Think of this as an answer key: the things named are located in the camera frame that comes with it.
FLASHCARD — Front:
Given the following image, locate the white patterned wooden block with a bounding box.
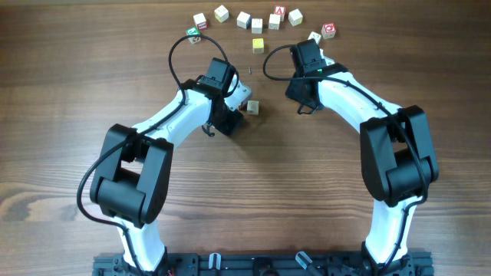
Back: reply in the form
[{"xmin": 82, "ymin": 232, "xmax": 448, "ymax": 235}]
[{"xmin": 246, "ymin": 100, "xmax": 259, "ymax": 115}]

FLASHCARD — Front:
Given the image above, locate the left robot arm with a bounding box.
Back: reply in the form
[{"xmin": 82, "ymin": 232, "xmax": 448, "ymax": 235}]
[{"xmin": 90, "ymin": 58, "xmax": 252, "ymax": 275}]

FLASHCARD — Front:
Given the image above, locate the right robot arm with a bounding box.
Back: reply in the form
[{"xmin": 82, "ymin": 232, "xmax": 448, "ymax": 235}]
[{"xmin": 285, "ymin": 39, "xmax": 439, "ymax": 275}]

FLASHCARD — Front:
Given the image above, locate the white block green trim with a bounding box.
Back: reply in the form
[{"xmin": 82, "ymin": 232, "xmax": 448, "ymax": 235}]
[{"xmin": 308, "ymin": 31, "xmax": 322, "ymax": 44}]

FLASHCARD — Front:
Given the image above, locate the red letter O block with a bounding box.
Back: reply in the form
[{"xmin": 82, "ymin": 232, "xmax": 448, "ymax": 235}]
[{"xmin": 321, "ymin": 23, "xmax": 337, "ymax": 39}]

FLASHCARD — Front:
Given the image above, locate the yellow top wooden block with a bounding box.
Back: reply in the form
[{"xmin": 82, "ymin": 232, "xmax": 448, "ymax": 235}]
[{"xmin": 252, "ymin": 38, "xmax": 265, "ymax": 54}]

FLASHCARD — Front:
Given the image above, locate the white block yellow side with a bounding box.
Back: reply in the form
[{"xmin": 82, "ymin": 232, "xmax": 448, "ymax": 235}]
[{"xmin": 288, "ymin": 8, "xmax": 303, "ymax": 26}]

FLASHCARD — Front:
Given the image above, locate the white wooden block centre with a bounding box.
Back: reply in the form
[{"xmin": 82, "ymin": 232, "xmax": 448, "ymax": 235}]
[{"xmin": 269, "ymin": 14, "xmax": 281, "ymax": 30}]

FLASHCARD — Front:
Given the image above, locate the plain white letter block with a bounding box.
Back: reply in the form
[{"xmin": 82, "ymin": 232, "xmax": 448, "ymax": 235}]
[{"xmin": 251, "ymin": 18, "xmax": 263, "ymax": 35}]

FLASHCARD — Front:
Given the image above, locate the red letter A block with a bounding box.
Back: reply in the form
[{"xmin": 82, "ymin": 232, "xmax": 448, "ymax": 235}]
[{"xmin": 274, "ymin": 5, "xmax": 285, "ymax": 22}]

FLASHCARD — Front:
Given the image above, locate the white block blue side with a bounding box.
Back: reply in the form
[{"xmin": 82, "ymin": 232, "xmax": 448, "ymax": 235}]
[{"xmin": 237, "ymin": 11, "xmax": 252, "ymax": 29}]

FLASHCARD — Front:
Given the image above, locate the green letter wooden block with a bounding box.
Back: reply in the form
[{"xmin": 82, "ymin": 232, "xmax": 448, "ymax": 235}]
[{"xmin": 186, "ymin": 27, "xmax": 201, "ymax": 44}]

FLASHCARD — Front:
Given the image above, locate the white block red side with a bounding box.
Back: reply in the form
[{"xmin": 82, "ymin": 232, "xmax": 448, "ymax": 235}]
[{"xmin": 193, "ymin": 13, "xmax": 208, "ymax": 30}]

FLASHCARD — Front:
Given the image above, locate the white block yellow edge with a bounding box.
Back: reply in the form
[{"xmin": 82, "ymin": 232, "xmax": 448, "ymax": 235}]
[{"xmin": 214, "ymin": 5, "xmax": 229, "ymax": 23}]

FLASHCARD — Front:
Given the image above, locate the left black cable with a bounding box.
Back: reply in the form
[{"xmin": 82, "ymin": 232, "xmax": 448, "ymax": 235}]
[{"xmin": 76, "ymin": 33, "xmax": 231, "ymax": 275}]

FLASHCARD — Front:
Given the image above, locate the black cable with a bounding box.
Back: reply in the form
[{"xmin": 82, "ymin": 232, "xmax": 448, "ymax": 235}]
[
  {"xmin": 262, "ymin": 44, "xmax": 429, "ymax": 275},
  {"xmin": 76, "ymin": 33, "xmax": 231, "ymax": 275}
]

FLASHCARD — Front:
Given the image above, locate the right black cable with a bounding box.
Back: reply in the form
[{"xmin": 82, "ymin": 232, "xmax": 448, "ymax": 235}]
[{"xmin": 262, "ymin": 44, "xmax": 429, "ymax": 275}]

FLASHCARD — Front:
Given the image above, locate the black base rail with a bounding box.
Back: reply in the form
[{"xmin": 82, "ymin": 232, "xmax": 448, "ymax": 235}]
[{"xmin": 92, "ymin": 251, "xmax": 435, "ymax": 276}]

